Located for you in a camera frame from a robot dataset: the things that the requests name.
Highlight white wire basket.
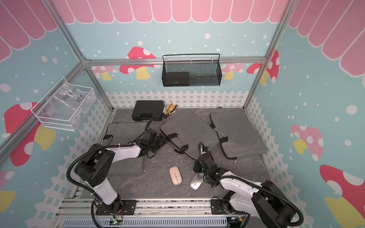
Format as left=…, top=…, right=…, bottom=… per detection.
left=31, top=79, right=96, bottom=132

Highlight black wire mesh basket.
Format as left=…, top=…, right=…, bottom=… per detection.
left=162, top=53, right=222, bottom=87

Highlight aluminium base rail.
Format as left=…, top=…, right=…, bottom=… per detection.
left=56, top=198, right=230, bottom=218

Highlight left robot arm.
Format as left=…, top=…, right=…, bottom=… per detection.
left=66, top=129, right=167, bottom=215

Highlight grey laptop bag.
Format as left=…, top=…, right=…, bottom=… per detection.
left=102, top=122, right=147, bottom=177
left=160, top=111, right=219, bottom=160
left=210, top=109, right=268, bottom=160

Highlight pink mouse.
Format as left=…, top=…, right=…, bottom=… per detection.
left=169, top=166, right=182, bottom=185

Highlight silver mouse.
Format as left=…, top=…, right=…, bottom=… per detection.
left=190, top=173, right=204, bottom=190

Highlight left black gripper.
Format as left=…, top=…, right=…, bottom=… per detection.
left=149, top=134, right=168, bottom=153

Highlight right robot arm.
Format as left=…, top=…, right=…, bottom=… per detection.
left=194, top=142, right=304, bottom=228

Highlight black plastic tool case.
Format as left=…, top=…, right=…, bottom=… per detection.
left=132, top=100, right=164, bottom=121

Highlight black mounting plate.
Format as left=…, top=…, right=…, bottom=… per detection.
left=210, top=197, right=246, bottom=215
left=96, top=198, right=136, bottom=216

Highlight clear plastic bag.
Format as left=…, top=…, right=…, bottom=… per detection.
left=42, top=82, right=96, bottom=126

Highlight yellow black pliers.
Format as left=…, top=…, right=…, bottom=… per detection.
left=163, top=103, right=177, bottom=117

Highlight black box in basket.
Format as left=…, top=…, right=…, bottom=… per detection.
left=162, top=72, right=190, bottom=87

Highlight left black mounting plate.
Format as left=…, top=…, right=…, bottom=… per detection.
left=96, top=198, right=136, bottom=216

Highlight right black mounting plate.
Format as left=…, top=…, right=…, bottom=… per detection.
left=210, top=197, right=246, bottom=215

